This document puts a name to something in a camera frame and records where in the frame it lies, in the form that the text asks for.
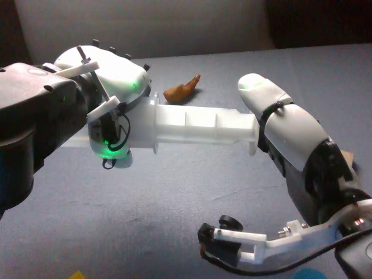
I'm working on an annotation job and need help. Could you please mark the grey table cloth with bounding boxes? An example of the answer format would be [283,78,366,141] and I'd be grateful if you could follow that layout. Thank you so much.
[0,42,372,279]

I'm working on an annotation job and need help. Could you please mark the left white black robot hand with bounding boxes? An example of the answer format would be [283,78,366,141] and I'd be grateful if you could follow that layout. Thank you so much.
[53,39,152,170]

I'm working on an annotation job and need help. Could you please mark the large clear plastic syringe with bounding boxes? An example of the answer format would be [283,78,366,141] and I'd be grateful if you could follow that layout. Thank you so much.
[59,92,259,155]

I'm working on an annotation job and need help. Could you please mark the wooden block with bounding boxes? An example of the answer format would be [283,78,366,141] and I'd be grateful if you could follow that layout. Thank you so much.
[340,150,359,172]

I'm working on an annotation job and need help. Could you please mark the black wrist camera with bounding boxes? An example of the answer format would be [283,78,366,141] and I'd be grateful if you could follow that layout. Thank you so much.
[197,214,244,267]

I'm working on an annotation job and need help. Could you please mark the brown toy piece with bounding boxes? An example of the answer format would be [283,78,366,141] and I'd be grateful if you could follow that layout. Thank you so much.
[163,74,201,103]

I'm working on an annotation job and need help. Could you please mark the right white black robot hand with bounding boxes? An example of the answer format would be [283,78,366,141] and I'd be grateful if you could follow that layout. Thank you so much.
[237,73,367,227]

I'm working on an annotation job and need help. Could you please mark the white backdrop sheet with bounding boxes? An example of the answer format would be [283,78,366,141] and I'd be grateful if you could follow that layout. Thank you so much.
[14,0,276,66]

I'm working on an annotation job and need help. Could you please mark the dark curtain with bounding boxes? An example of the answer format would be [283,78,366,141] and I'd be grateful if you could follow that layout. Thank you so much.
[266,0,372,49]

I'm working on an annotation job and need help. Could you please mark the blue round disc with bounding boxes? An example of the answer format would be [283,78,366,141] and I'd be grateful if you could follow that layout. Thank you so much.
[292,267,324,279]

